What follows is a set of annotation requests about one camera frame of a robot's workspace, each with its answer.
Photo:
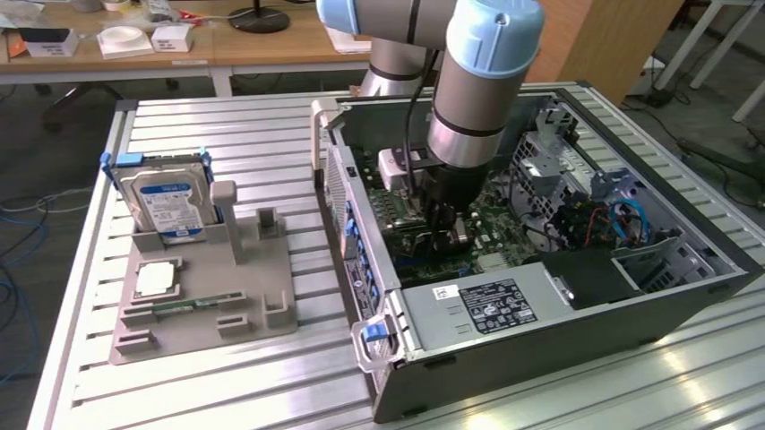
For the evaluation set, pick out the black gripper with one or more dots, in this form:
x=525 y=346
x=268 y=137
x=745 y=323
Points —
x=459 y=188

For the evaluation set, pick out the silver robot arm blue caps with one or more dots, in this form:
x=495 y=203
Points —
x=483 y=89

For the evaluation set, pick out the green motherboard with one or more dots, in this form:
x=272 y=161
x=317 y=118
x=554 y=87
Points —
x=495 y=233

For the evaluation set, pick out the perforated metal disk bay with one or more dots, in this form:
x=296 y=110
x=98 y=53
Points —
x=546 y=174

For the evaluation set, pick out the silver finned chipset heatsink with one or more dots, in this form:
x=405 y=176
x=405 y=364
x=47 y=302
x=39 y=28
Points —
x=493 y=263

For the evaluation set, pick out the grey power supply unit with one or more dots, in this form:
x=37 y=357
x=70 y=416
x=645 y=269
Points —
x=454 y=327

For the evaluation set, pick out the blue release latch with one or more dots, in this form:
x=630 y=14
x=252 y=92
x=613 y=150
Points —
x=373 y=333

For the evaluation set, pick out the white paper stack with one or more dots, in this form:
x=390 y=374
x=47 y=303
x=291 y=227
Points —
x=346 y=42

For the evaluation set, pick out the black open PC case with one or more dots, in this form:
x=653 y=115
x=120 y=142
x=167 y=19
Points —
x=538 y=358

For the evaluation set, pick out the wooden cabinet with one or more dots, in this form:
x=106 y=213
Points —
x=609 y=45

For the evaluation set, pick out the grey parts rack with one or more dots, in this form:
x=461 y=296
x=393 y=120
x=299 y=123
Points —
x=251 y=286

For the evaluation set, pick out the wooden desk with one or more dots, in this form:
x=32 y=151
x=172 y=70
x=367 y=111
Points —
x=90 y=65
x=280 y=45

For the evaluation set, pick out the black round stand base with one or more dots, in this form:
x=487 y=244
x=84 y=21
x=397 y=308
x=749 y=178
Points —
x=259 y=21

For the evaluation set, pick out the green RAM stick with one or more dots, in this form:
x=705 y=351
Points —
x=196 y=303

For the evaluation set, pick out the silver CPU chip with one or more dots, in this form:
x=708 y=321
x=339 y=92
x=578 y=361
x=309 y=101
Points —
x=155 y=280

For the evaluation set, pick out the small white labelled box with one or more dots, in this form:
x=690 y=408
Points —
x=172 y=38

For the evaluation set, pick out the white box with tape roll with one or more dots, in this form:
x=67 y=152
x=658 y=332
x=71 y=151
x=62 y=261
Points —
x=126 y=42

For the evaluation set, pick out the white box black lid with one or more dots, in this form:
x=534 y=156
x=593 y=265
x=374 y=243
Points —
x=51 y=42

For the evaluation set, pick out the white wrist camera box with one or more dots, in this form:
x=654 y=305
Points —
x=394 y=172

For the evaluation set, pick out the white table frame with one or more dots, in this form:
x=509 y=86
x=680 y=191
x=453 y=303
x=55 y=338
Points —
x=710 y=45

